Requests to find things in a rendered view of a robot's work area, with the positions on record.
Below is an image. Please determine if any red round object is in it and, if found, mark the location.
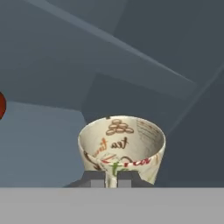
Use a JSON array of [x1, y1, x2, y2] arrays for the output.
[[0, 92, 7, 121]]

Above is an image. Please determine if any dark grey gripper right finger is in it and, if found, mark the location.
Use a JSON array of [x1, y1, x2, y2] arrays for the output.
[[116, 170, 154, 188]]

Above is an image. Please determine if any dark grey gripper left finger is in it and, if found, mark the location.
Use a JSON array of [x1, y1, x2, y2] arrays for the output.
[[64, 171, 107, 188]]

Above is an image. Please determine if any grey cabinet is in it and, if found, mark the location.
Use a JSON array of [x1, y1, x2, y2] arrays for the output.
[[0, 0, 224, 188]]

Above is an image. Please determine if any cream printed cup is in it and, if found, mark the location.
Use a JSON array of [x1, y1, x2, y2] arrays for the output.
[[77, 115, 166, 189]]

